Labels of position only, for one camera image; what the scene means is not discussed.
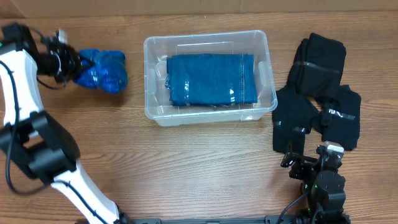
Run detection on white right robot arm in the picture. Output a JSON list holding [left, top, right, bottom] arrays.
[[266, 141, 351, 224]]

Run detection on black garment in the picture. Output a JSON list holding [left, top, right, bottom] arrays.
[[272, 85, 318, 155], [312, 85, 361, 151], [287, 33, 346, 100]]

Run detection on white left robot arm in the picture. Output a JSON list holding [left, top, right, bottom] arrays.
[[1, 23, 132, 223]]

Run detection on black folded garment top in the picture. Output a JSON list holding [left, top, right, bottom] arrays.
[[287, 33, 346, 100]]

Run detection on clear plastic storage bin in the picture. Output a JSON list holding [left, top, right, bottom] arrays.
[[144, 30, 278, 126]]

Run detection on blue sequined fabric bundle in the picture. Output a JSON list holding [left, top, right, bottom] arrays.
[[73, 49, 128, 94]]

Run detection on blue denim jeans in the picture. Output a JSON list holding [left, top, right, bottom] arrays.
[[165, 54, 257, 106]]

